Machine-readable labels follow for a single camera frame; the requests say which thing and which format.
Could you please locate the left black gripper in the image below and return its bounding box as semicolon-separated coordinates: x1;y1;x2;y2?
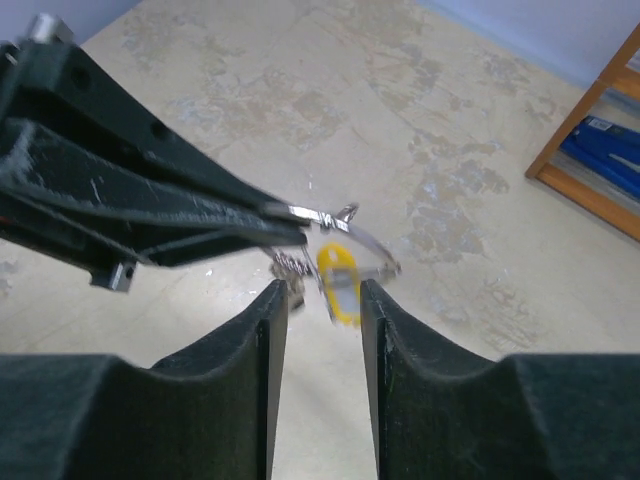
1;13;278;212

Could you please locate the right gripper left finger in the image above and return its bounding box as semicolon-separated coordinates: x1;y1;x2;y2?
1;281;288;479

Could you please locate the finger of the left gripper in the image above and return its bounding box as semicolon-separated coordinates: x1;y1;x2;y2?
1;120;307;291

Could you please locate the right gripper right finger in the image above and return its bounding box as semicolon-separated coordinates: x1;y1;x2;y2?
361;281;639;479

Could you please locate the large metal keyring with clips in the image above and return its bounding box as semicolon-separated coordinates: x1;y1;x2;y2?
263;203;401;311

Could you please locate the key with yellow tag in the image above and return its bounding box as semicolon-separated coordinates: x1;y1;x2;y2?
316;242;361;328

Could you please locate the blue stapler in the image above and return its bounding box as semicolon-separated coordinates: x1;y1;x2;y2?
560;115;639;200

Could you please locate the wooden shelf rack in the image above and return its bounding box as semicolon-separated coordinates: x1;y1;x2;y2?
525;29;639;240

